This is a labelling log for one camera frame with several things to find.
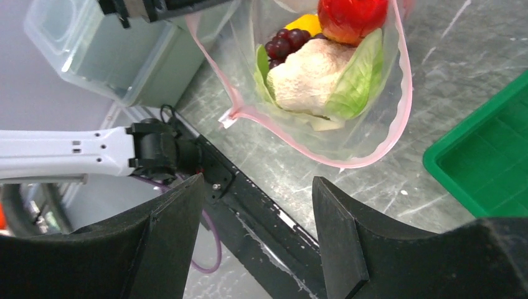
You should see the orange fruit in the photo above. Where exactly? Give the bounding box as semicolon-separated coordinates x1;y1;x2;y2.
284;14;322;36

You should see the clear plastic storage box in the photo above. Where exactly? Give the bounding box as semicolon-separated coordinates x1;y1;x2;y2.
23;0;240;109

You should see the red orange mango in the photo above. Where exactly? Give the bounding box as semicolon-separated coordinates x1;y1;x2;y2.
317;0;389;46

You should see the white green cabbage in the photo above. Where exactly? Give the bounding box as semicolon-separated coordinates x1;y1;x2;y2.
254;29;384;131

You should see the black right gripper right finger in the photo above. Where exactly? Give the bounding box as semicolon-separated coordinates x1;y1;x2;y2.
312;177;527;298

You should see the dark red grape bunch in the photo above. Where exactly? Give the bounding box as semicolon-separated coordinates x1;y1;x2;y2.
264;28;327;69

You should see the green plastic tray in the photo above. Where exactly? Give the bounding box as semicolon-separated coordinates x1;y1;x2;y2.
423;72;527;217

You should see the clear zip top bag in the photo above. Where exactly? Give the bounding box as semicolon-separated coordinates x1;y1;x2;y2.
185;1;413;169

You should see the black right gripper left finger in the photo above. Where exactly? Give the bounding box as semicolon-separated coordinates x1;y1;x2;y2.
1;174;205;298

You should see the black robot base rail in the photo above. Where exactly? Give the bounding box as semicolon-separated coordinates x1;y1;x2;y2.
160;105;327;298

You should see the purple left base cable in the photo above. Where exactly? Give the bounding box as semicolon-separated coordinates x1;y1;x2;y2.
131;175;224;275

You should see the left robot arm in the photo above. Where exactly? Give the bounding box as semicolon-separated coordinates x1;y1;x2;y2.
1;1;238;184

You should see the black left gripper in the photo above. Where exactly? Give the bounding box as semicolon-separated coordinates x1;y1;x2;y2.
97;0;228;28

